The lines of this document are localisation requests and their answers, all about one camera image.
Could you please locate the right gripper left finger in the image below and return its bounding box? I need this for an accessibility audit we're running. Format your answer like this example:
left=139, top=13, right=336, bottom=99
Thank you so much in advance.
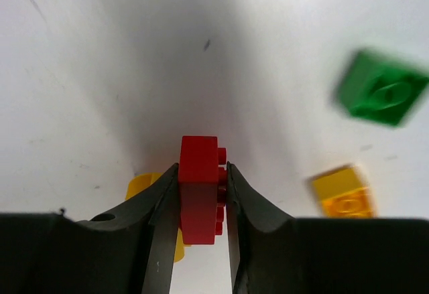
left=1, top=165, right=180, bottom=293

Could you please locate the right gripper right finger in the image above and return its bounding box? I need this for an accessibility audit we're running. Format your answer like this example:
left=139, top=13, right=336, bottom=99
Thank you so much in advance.
left=226, top=163, right=428, bottom=293

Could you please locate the yellow oval lego piece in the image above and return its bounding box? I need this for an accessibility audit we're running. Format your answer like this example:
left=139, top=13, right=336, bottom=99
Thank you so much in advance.
left=125, top=172, right=192, bottom=263

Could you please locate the orange lego brick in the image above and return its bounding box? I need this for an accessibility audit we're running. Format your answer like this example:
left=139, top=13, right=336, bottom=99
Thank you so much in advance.
left=308, top=165, right=377, bottom=218

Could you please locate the red 2x4 lego brick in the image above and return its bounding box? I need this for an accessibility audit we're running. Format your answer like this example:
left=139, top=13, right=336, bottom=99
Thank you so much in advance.
left=178, top=136, right=227, bottom=245

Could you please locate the green printed lego brick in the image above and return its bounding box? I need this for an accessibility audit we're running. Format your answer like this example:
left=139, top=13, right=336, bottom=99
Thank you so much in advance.
left=333, top=48, right=428, bottom=127

